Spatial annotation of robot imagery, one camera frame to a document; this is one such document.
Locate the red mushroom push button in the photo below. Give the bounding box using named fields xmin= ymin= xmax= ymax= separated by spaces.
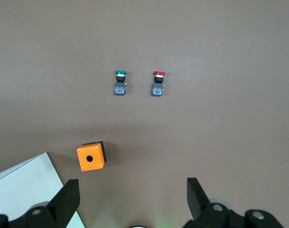
xmin=150 ymin=70 xmax=167 ymax=97

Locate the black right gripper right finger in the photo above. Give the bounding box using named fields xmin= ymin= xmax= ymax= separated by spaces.
xmin=183 ymin=177 xmax=285 ymax=228

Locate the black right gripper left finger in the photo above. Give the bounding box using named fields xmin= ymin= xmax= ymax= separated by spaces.
xmin=0 ymin=179 xmax=81 ymax=228

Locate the orange button enclosure box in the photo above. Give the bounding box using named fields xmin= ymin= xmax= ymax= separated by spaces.
xmin=76 ymin=140 xmax=109 ymax=172

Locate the white plastic tray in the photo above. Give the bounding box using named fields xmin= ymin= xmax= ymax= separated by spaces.
xmin=0 ymin=152 xmax=86 ymax=228

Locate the green mushroom push button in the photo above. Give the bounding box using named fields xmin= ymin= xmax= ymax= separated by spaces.
xmin=113 ymin=69 xmax=129 ymax=96

